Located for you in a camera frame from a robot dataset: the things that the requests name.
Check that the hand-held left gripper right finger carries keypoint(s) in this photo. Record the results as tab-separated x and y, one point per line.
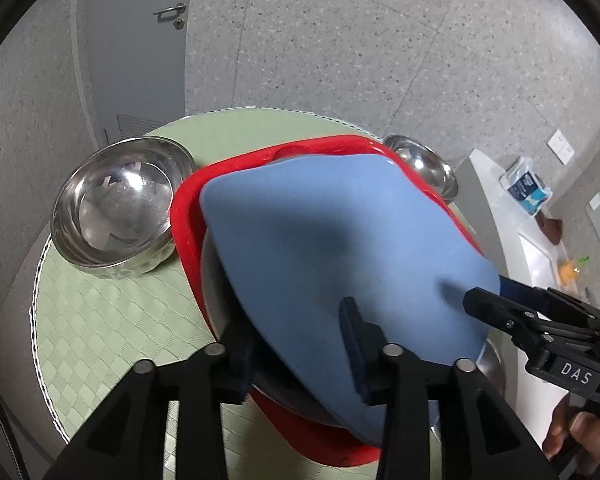
352	345

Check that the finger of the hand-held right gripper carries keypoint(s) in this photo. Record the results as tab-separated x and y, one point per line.
517	290
490	305

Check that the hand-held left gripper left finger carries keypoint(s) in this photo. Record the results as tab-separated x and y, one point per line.
243	360

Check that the blue cloth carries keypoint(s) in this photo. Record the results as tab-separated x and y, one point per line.
330	240

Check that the red plastic tray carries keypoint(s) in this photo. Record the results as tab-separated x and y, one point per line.
185	220

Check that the person's right hand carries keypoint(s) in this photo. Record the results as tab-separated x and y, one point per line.
565	435

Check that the orange small object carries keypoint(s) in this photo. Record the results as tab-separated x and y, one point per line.
567	272

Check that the steel dish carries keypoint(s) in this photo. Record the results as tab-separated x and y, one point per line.
214	300

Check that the brown small object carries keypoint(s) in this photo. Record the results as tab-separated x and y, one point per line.
552	227

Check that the white counter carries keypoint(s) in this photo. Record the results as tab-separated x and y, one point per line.
490	200

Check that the blue and white packet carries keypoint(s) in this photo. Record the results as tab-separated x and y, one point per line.
524	187

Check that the green checkered tablecloth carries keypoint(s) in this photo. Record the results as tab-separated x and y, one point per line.
105	320

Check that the small steel bowl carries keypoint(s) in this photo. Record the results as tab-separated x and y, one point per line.
425	165

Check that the large steel bowl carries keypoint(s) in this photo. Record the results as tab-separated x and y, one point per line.
112	205

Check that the door vent grille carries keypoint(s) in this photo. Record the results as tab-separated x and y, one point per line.
140	126

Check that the grey door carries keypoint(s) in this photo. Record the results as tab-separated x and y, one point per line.
130	60

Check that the round door lock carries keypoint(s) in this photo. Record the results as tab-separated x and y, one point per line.
179	23

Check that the white wall socket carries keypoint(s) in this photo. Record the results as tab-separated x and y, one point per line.
562	146

